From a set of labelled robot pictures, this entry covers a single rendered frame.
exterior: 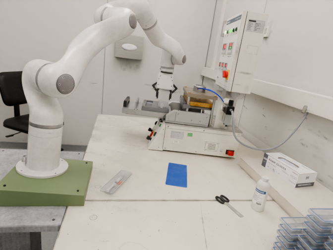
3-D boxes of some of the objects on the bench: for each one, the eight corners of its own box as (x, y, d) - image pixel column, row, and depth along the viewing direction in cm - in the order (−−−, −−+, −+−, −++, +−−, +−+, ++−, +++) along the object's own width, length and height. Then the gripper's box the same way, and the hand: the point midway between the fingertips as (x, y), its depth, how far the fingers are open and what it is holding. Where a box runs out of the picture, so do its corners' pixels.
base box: (222, 140, 176) (226, 117, 171) (237, 162, 140) (243, 135, 135) (150, 131, 173) (153, 108, 168) (147, 152, 137) (150, 124, 133)
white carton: (277, 163, 134) (281, 152, 132) (313, 186, 114) (318, 172, 112) (260, 164, 130) (264, 152, 128) (295, 188, 109) (299, 173, 107)
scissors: (213, 197, 101) (213, 196, 101) (222, 195, 104) (223, 193, 103) (237, 219, 90) (237, 217, 89) (247, 216, 92) (247, 214, 92)
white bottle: (256, 203, 101) (264, 173, 97) (265, 210, 97) (275, 179, 93) (248, 206, 98) (256, 175, 94) (257, 213, 94) (266, 181, 90)
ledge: (283, 166, 143) (285, 159, 142) (480, 310, 65) (488, 298, 64) (238, 164, 137) (240, 157, 136) (396, 322, 59) (404, 309, 57)
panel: (150, 131, 171) (164, 110, 167) (147, 148, 143) (164, 122, 138) (147, 130, 171) (161, 109, 166) (144, 146, 142) (161, 120, 138)
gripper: (181, 72, 148) (177, 99, 153) (153, 68, 148) (150, 95, 153) (181, 73, 141) (176, 101, 146) (151, 69, 141) (148, 98, 146)
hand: (163, 96), depth 149 cm, fingers open, 7 cm apart
